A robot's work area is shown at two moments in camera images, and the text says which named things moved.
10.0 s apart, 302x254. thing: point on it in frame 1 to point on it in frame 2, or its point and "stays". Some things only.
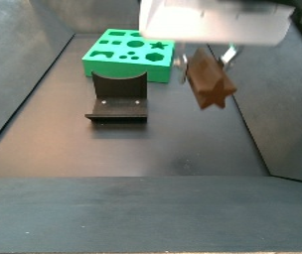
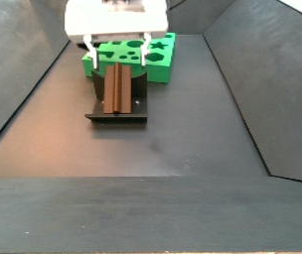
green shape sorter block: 123,54 stays
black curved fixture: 119,100 stays
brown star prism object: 208,78 to 116,89
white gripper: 240,22 to 115,21
